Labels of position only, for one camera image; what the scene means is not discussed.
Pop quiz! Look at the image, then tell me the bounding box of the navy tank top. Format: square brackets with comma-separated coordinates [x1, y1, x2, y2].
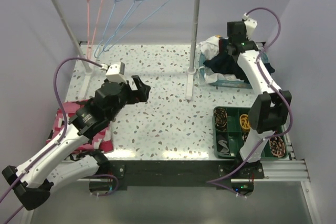
[203, 37, 276, 80]

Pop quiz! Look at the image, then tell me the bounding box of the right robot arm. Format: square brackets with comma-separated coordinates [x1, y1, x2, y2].
[226, 19, 291, 178]

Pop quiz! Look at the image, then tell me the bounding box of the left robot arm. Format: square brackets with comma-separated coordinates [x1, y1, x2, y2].
[2, 75, 151, 210]

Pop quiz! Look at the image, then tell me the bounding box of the white garment in basket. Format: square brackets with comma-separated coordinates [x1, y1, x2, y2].
[198, 36, 247, 86]

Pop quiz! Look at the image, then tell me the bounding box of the pink camouflage folded garment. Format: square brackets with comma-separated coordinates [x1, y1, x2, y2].
[46, 100, 113, 154]

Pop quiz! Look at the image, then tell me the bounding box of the white clothes rack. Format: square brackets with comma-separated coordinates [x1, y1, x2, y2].
[36, 0, 204, 101]

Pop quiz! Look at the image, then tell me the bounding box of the yellow rolled tie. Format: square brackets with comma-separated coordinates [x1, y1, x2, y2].
[239, 114, 250, 132]

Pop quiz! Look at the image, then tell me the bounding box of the green compartment tray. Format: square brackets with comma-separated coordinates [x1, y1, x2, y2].
[212, 106, 288, 160]

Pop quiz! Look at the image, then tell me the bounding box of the grey white rolled tie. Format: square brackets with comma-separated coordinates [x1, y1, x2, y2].
[217, 135, 229, 155]

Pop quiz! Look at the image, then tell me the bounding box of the black white spotted rolled tie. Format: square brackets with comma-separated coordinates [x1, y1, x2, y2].
[242, 132, 249, 144]

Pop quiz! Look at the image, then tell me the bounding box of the brown pink floral rolled tie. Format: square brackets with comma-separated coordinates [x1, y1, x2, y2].
[269, 136, 286, 158]

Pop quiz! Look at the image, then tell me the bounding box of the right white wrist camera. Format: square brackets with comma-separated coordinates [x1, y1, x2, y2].
[242, 13, 257, 39]

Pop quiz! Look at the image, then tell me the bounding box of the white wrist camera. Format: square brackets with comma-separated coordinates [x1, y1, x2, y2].
[242, 13, 257, 39]
[106, 61, 127, 83]

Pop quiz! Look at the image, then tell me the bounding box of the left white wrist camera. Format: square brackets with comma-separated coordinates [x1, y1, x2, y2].
[106, 61, 127, 83]

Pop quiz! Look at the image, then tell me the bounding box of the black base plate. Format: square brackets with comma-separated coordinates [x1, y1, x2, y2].
[78, 159, 265, 196]

